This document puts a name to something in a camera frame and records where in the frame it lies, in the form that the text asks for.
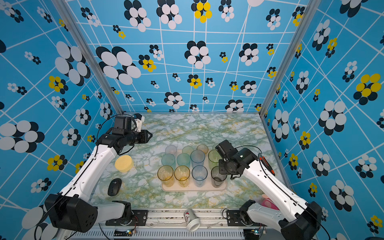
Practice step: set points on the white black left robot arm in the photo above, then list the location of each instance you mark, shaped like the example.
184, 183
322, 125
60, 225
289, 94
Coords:
70, 208

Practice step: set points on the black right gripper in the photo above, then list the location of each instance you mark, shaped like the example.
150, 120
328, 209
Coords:
222, 170

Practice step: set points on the light blue short glass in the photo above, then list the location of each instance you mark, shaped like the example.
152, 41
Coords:
197, 158

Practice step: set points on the tall blue glass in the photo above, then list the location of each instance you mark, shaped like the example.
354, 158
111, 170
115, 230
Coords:
199, 174

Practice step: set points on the green circuit board left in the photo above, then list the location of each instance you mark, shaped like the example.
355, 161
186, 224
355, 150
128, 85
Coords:
123, 233

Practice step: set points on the light green textured glass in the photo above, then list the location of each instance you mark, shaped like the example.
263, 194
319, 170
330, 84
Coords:
187, 150

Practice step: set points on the short amber glass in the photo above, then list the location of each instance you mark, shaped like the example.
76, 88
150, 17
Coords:
203, 148

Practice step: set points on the pink rectangular tray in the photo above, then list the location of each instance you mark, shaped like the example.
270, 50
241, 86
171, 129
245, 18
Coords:
192, 187

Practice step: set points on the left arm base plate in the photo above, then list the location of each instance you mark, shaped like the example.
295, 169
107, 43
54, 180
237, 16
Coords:
134, 218

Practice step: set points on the orange grey utility knife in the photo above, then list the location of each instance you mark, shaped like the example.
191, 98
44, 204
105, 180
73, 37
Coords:
266, 164

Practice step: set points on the black computer mouse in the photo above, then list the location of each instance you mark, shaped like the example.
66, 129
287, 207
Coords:
114, 187

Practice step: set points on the green circuit board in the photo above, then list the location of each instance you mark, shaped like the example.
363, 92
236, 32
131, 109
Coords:
123, 233
253, 234

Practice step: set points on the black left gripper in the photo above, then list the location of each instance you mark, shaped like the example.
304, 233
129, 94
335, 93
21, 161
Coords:
144, 138

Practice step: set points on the green circuit board right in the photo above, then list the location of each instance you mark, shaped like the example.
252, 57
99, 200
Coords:
253, 234

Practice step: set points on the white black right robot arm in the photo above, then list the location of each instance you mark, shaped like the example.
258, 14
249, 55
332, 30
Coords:
294, 218

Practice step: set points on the clear textured glass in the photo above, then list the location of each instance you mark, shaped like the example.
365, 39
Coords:
171, 149

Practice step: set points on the tall grey glass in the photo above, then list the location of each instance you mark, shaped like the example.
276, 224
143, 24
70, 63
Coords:
217, 178

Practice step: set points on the yellow round sponge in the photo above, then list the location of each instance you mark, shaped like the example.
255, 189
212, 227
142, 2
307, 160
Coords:
124, 163

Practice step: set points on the tall olive yellow glass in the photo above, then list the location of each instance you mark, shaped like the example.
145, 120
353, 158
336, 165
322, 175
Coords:
182, 175

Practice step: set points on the pink plush doll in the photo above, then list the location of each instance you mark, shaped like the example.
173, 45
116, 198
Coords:
268, 203

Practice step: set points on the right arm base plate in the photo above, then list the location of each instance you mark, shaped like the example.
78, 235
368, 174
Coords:
236, 218

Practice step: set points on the teal textured glass front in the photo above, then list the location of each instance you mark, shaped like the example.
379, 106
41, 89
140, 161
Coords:
169, 160

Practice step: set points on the green clear glass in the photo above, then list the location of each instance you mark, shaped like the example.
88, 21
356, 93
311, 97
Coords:
214, 158

